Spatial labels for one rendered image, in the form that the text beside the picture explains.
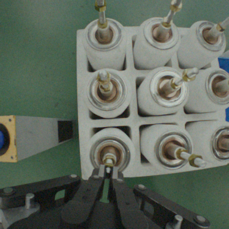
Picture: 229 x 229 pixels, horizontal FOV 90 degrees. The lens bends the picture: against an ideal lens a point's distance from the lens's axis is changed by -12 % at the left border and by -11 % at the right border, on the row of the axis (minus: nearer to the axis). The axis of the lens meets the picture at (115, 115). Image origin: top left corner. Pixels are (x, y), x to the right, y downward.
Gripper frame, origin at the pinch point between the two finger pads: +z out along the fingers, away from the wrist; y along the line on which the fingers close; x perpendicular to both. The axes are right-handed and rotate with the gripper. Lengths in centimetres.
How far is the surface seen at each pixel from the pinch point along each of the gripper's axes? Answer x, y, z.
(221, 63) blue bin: 34, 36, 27
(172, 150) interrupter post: 3.0, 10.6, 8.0
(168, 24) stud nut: 24.9, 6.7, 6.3
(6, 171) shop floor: -22, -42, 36
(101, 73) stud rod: 11.6, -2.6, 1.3
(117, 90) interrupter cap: 12.2, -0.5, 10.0
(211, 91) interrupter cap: 15.4, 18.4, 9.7
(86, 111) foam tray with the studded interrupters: 7.9, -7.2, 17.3
